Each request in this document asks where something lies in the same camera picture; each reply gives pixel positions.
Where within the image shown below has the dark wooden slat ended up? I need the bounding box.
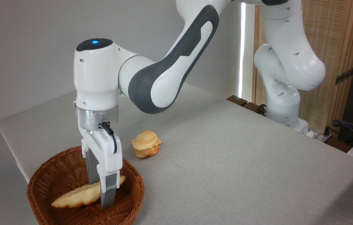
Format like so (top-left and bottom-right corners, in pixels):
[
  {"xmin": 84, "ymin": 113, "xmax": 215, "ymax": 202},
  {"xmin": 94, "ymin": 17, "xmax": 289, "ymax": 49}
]
[
  {"xmin": 226, "ymin": 95, "xmax": 248, "ymax": 107},
  {"xmin": 243, "ymin": 102, "xmax": 267, "ymax": 117}
]

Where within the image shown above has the brown wicker basket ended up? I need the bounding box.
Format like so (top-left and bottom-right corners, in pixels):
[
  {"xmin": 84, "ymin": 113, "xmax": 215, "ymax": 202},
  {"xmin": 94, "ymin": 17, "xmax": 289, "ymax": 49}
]
[{"xmin": 27, "ymin": 146, "xmax": 145, "ymax": 225}]

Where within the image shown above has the wooden woven folding screen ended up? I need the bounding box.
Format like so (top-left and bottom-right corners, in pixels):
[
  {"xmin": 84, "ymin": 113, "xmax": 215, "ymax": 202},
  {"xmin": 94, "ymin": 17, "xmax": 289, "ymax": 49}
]
[{"xmin": 252, "ymin": 0, "xmax": 353, "ymax": 138}]

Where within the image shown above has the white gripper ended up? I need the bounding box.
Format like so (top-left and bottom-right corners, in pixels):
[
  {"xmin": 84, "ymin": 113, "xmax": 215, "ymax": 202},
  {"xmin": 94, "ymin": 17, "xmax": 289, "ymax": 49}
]
[{"xmin": 78, "ymin": 126, "xmax": 123, "ymax": 209}]

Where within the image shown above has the dark metal screen hinge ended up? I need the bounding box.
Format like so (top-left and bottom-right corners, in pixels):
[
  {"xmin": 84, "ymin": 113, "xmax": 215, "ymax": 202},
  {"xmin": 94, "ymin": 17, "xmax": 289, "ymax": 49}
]
[{"xmin": 335, "ymin": 67, "xmax": 353, "ymax": 85}]

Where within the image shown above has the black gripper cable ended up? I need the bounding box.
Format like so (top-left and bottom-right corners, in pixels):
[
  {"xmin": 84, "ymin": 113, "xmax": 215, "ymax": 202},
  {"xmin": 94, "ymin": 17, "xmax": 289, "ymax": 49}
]
[{"xmin": 101, "ymin": 122, "xmax": 118, "ymax": 154}]

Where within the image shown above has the long twisted bread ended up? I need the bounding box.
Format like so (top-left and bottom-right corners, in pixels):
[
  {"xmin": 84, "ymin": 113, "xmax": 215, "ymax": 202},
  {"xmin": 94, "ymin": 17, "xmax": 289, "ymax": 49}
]
[{"xmin": 51, "ymin": 175, "xmax": 126, "ymax": 209}]

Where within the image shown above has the white power strip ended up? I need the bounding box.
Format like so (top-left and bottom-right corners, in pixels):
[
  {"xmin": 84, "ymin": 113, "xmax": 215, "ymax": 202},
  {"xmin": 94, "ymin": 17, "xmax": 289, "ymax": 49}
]
[{"xmin": 311, "ymin": 131, "xmax": 333, "ymax": 143}]

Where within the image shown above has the round bread roll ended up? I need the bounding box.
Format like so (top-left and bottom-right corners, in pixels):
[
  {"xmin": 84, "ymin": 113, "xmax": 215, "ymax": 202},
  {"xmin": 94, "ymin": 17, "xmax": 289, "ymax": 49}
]
[{"xmin": 132, "ymin": 130, "xmax": 162, "ymax": 159}]

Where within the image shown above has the bundle of dark cables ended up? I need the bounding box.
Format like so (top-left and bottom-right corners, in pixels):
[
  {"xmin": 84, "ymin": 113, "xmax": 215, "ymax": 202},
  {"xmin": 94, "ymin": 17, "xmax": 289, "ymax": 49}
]
[{"xmin": 324, "ymin": 120, "xmax": 353, "ymax": 148}]

